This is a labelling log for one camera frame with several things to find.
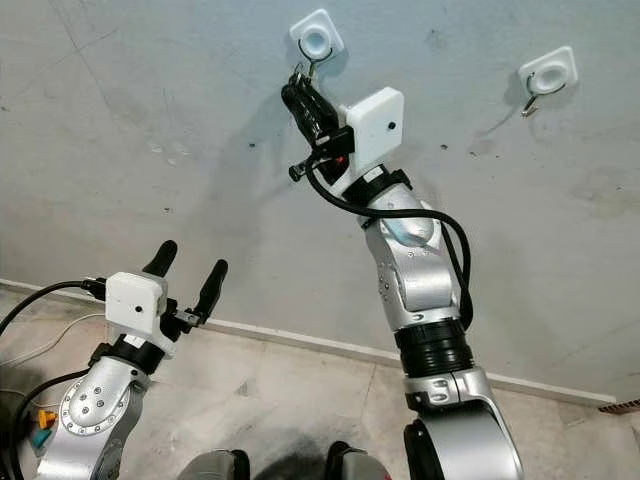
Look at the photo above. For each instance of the white square wall hook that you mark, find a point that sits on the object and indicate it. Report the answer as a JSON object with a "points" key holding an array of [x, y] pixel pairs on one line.
{"points": [[550, 72], [315, 42]]}

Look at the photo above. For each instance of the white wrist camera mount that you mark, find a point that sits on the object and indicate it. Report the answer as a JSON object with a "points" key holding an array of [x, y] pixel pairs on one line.
{"points": [[375, 125], [135, 305]]}

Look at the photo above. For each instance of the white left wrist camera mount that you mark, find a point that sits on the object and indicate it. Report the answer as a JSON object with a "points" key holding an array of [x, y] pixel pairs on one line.
{"points": [[135, 305]]}

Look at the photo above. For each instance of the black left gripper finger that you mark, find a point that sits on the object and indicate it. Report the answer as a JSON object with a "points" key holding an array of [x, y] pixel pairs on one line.
{"points": [[160, 258], [213, 288]]}

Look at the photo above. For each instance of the grey robot leg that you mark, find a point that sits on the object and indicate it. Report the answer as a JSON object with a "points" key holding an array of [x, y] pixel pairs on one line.
{"points": [[215, 467], [358, 465]]}

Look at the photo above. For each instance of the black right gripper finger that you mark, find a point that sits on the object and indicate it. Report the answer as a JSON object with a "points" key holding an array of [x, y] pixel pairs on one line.
{"points": [[300, 110], [323, 112]]}

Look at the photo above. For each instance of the small orange plug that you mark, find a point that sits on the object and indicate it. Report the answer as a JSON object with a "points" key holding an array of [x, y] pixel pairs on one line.
{"points": [[45, 418]]}

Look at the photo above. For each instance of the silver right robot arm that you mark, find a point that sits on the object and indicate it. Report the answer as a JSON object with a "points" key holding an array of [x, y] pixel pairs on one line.
{"points": [[420, 280]]}

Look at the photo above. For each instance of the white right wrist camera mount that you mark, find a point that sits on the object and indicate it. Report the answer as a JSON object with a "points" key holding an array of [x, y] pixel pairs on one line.
{"points": [[375, 125]]}

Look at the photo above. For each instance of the grey robot left leg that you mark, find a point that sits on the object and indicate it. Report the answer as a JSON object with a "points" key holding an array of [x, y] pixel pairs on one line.
{"points": [[215, 467]]}

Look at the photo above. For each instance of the grey robot right leg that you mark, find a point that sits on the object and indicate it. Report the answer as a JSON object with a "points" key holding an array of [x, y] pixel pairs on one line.
{"points": [[358, 465]]}

